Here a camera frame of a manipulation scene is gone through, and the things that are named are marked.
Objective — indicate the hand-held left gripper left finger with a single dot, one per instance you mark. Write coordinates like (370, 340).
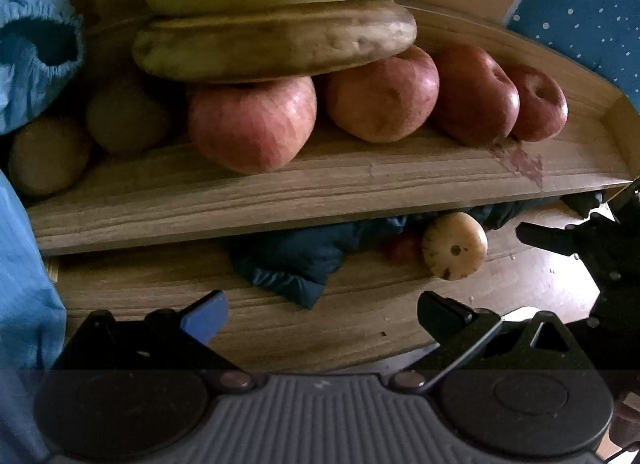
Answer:
(202, 316)

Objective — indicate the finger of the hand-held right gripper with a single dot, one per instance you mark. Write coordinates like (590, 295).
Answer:
(547, 238)

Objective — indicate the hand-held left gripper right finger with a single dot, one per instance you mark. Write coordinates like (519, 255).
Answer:
(440, 314)

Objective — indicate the dark blue cloth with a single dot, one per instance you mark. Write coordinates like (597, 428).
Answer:
(300, 264)

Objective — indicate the wooden shelf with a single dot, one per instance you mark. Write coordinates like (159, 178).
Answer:
(250, 204)

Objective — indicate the red apple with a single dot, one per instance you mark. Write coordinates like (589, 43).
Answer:
(252, 124)
(540, 104)
(475, 94)
(382, 94)

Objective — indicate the light blue garment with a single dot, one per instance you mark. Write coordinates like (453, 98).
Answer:
(25, 304)

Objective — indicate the large brown kiwi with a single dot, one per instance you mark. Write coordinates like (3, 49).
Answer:
(127, 114)
(47, 154)

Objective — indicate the blue polka-dot board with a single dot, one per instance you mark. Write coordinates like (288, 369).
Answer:
(585, 9)

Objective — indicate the brown spotted banana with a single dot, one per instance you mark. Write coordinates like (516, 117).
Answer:
(275, 42)

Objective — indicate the blue elastic cuff cloth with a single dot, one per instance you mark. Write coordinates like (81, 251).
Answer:
(30, 44)

